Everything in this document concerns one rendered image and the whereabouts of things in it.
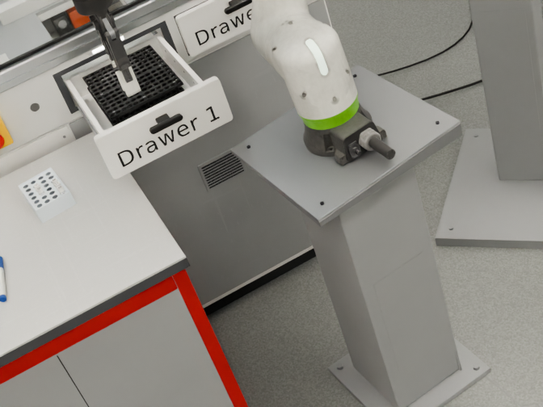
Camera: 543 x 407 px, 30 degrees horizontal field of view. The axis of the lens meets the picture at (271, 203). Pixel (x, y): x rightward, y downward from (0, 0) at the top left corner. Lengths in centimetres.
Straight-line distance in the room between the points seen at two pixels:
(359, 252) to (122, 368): 55
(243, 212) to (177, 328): 73
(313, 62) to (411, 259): 56
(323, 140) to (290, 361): 88
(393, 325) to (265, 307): 66
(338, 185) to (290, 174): 12
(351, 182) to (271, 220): 87
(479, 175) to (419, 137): 107
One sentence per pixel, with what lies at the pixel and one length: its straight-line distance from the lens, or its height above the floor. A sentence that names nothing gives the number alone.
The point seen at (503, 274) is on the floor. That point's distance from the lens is 284.
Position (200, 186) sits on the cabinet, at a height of 45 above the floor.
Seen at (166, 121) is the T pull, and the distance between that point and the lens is 211.
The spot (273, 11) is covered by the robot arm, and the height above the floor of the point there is 104.
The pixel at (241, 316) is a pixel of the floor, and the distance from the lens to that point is 293.
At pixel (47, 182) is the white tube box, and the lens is 231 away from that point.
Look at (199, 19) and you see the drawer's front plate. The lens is 245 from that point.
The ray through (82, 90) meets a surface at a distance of 246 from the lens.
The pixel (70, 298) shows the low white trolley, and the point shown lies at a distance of 203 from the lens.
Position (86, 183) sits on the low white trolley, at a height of 76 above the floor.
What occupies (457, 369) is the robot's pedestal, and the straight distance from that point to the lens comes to 261.
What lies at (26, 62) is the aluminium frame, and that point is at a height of 99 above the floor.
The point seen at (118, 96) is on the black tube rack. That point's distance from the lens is 228.
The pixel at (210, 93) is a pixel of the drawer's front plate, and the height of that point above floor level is 90.
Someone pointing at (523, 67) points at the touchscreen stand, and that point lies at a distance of 280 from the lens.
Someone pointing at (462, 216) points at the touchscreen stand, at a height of 3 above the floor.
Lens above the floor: 202
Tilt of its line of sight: 38 degrees down
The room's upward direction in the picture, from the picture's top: 20 degrees counter-clockwise
